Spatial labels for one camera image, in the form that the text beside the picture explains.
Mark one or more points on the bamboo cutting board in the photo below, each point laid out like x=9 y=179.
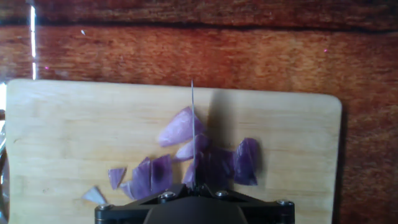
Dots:
x=62 y=124

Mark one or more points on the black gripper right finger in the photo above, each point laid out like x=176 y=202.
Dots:
x=214 y=190

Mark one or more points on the small pale onion piece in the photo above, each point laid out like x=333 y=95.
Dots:
x=93 y=196

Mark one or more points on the small purple onion piece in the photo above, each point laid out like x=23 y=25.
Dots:
x=116 y=177

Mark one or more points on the steel kitchen knife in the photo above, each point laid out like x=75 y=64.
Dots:
x=193 y=124

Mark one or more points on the dark purple onion slice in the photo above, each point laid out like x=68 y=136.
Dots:
x=161 y=172
x=245 y=161

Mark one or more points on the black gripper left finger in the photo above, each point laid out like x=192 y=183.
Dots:
x=175 y=191

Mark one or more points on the light purple onion slice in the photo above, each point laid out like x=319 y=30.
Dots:
x=186 y=151
x=178 y=127

